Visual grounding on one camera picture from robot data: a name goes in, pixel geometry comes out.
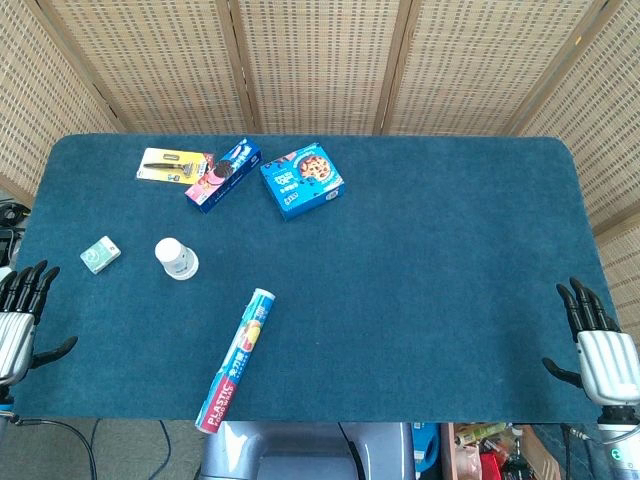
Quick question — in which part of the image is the small green white box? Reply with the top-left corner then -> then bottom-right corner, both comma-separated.
79,235 -> 122,275

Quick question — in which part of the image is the blue table cloth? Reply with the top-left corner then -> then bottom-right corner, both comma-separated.
11,133 -> 619,425

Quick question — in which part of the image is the thin dark floor cable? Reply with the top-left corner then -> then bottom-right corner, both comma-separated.
147,419 -> 173,480

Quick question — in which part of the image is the crate of assorted goods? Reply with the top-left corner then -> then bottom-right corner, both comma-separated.
439,422 -> 564,480

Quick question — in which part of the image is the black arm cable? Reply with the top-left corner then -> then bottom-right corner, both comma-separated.
9,415 -> 98,480

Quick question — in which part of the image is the black equipment beside table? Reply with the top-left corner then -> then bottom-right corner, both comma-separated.
0,198 -> 32,269

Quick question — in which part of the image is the blue plastic object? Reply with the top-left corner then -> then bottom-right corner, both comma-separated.
412,422 -> 442,472

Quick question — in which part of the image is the blue cookie box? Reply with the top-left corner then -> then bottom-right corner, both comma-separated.
259,142 -> 346,223

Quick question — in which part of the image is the razor in yellow blister pack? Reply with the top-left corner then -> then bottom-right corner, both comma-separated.
135,147 -> 217,185

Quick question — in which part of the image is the long blue pink biscuit box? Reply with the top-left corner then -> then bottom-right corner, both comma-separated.
184,137 -> 264,215

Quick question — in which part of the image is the plastic wrap roll box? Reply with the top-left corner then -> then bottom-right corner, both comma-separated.
194,287 -> 277,435

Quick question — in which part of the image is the grey robot torso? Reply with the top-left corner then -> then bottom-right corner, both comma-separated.
198,421 -> 417,480

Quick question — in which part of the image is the black and silver left hand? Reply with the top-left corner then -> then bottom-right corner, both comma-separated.
0,259 -> 79,387

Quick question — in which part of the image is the black and silver right hand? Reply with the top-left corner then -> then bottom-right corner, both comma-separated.
541,276 -> 640,406

